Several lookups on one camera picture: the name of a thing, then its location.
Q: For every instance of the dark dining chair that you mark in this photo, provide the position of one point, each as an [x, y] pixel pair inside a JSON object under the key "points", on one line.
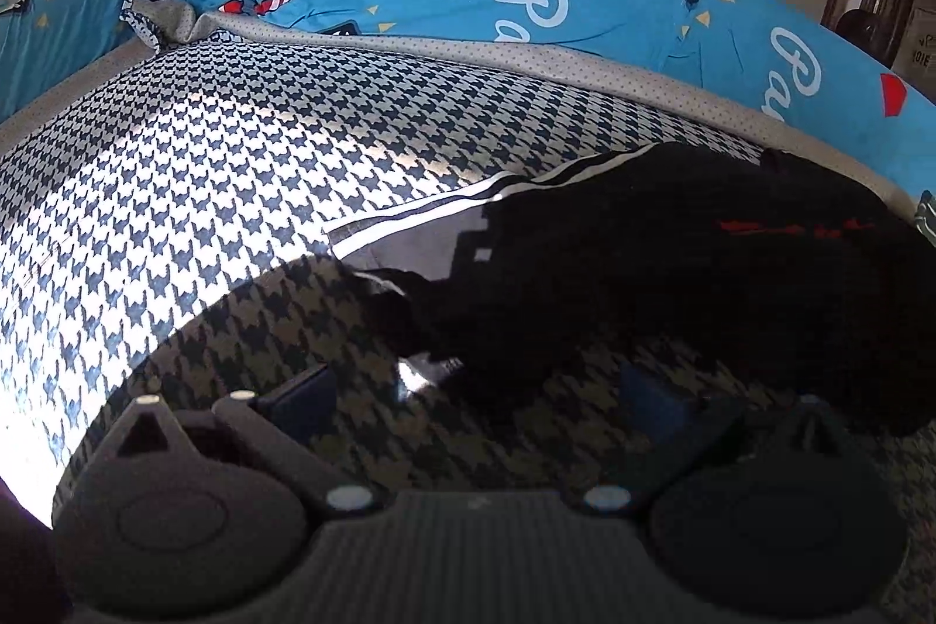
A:
{"points": [[870, 39]]}

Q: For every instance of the silver refrigerator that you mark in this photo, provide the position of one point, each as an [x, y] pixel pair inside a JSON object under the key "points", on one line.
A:
{"points": [[918, 57]]}

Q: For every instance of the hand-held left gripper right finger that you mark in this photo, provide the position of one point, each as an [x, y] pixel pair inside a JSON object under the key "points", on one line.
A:
{"points": [[654, 403]]}

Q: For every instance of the houndstooth bed mat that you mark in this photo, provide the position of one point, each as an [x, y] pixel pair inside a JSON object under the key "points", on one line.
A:
{"points": [[219, 193]]}

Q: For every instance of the black pants with white stripes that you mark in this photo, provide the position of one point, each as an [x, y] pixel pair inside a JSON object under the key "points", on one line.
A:
{"points": [[621, 273]]}

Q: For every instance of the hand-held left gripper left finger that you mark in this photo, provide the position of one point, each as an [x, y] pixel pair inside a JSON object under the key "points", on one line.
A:
{"points": [[303, 396]]}

